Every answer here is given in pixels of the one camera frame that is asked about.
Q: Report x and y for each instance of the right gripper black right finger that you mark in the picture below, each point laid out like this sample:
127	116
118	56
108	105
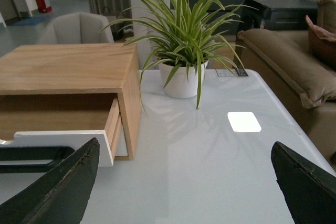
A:
309	190

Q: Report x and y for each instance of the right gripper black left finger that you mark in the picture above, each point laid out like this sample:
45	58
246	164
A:
61	195

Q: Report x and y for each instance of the white front wooden drawer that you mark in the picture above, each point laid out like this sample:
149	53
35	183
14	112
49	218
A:
64	120

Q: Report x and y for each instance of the wooden drawer cabinet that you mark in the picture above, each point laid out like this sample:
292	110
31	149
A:
79	69

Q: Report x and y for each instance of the brown sofa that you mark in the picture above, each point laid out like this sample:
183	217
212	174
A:
304	84

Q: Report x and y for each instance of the label sticker on table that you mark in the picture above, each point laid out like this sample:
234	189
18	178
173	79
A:
231	72

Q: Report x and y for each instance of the brown cushion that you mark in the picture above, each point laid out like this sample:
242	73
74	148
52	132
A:
321	43

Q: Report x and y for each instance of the white plant pot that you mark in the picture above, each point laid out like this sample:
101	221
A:
182	85

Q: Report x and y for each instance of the grey armchair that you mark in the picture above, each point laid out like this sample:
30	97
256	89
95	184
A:
77	28

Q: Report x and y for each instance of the black side cabinet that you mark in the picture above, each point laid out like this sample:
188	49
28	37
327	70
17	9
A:
277	15

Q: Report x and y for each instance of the spider plant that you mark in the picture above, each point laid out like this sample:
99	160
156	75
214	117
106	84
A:
186	35

